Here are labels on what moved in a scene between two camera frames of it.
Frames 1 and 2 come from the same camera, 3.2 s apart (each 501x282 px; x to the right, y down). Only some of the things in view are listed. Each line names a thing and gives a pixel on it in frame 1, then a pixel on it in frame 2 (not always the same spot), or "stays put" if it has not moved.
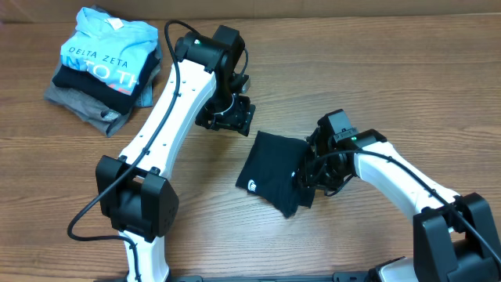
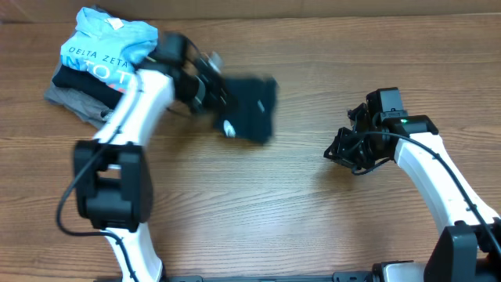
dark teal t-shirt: (268, 175) → (250, 110)
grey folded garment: (108, 119) stays put
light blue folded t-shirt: (112, 49) stays put
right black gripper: (309, 165) → (342, 146)
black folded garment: (101, 92) stays put
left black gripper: (240, 121) → (219, 92)
